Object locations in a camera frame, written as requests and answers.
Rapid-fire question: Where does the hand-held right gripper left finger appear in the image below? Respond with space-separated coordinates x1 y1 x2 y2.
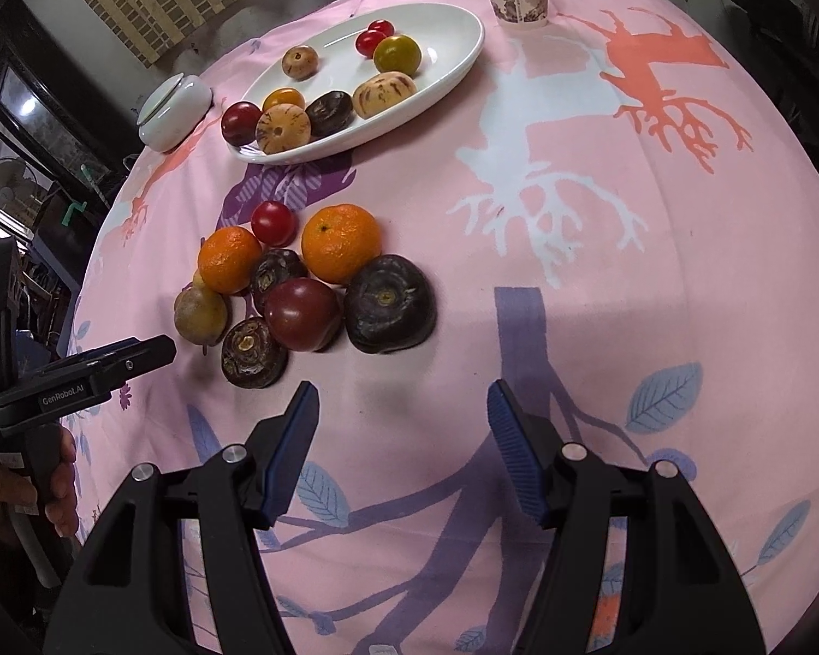
44 380 321 655

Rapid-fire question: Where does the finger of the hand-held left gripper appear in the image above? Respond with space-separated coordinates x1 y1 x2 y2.
61 336 177 383

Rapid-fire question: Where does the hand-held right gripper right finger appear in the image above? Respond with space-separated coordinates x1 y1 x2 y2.
486 379 769 655

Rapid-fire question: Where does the olive brown round fruit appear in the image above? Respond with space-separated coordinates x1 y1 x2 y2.
173 283 233 347

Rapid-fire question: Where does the dark water chestnut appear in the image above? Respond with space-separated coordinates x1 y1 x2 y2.
305 91 354 138
219 317 289 389
345 254 438 355
249 248 310 315

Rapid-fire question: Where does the orange mandarin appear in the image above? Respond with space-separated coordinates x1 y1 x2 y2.
301 203 383 285
198 225 264 295

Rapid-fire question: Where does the dark purple tomato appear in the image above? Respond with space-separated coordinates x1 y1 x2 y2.
264 277 344 352

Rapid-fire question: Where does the large dark red tomato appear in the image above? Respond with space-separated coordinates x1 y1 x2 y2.
221 101 263 147

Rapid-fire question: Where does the large striped pepino melon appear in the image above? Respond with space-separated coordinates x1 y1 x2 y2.
254 104 313 154

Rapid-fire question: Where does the yellow orange tomato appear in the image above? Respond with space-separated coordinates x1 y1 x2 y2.
262 86 307 114

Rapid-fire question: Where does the small pepino melon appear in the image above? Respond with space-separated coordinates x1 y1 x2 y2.
282 45 319 80

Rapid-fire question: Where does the tan faintly striped fruit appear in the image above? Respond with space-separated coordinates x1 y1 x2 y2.
352 72 418 118

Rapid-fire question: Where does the yellow green tomato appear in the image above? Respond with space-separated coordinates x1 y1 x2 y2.
372 34 423 78

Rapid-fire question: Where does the white oval plate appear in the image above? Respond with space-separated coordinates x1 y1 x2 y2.
228 3 486 165

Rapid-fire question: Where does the person's left hand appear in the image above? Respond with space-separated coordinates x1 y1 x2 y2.
0 423 78 547

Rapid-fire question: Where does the pink printed tablecloth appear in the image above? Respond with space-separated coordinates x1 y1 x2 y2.
61 0 819 655

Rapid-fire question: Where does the electric fan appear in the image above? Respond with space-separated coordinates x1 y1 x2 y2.
0 157 38 209

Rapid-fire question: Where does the white lidded ceramic jar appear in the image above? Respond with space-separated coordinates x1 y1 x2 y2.
137 74 213 153

